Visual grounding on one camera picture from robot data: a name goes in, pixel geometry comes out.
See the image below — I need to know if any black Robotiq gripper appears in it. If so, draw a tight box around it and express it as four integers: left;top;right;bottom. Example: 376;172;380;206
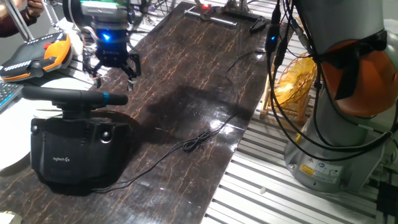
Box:
83;19;143;92

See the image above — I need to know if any black Logitech steering wheel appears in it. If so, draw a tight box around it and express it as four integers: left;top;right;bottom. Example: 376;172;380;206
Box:
21;85;129;112

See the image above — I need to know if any dark red sleeved forearm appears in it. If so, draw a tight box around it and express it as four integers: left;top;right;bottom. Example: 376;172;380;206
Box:
0;7;40;38

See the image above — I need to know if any black Logitech wheel base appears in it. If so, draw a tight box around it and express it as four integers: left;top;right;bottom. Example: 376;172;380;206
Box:
30;108;133;188

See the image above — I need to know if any person hand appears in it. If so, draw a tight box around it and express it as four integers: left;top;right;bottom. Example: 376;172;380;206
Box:
26;0;45;18

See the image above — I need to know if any white rounded object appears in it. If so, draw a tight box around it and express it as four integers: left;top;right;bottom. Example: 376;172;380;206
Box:
67;32;85;57

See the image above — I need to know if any black filament spool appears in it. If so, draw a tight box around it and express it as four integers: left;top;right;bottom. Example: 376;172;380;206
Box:
62;0;94;34

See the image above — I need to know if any thin silver rod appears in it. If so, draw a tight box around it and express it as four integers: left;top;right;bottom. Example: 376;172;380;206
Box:
42;0;60;29

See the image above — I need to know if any orange black teach pendant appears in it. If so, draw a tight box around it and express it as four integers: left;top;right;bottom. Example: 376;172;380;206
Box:
0;32;74;83

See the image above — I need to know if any dark marble pattern mat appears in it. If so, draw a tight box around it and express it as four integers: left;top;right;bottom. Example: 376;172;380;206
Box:
0;1;285;224

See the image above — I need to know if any silver aluminium pole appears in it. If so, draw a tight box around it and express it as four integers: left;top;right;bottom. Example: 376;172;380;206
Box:
2;0;35;43

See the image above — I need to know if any black computer keyboard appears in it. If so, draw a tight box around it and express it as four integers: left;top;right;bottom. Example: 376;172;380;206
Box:
0;81;25;113

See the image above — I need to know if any white round plate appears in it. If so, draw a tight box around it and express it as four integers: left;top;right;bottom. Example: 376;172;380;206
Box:
0;77;94;171

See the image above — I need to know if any black C-clamp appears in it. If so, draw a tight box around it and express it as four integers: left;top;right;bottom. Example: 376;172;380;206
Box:
184;5;267;34

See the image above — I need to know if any beige paper scrap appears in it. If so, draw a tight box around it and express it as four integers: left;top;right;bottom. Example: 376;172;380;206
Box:
0;211;23;224

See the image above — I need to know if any black box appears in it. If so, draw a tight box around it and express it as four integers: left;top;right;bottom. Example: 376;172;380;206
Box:
376;181;398;217

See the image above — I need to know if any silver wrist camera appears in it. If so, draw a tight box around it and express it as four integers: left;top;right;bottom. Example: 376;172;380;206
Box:
81;3;127;20

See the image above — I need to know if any green mount plate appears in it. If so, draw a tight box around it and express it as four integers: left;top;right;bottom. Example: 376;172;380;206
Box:
79;0;128;6

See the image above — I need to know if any thin black wheel cable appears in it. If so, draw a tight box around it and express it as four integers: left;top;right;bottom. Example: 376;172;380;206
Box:
91;49;267;194

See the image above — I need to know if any silver vertical post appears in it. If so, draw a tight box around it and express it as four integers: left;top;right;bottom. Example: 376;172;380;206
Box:
238;0;252;13

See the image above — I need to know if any black cable blue light plug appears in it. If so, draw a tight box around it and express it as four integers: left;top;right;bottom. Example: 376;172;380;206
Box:
266;0;398;162

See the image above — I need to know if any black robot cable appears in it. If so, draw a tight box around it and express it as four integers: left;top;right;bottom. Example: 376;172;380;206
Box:
275;0;398;156

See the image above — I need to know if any yellow wire basket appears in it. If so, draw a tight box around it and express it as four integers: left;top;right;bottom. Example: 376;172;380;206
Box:
272;52;317;108

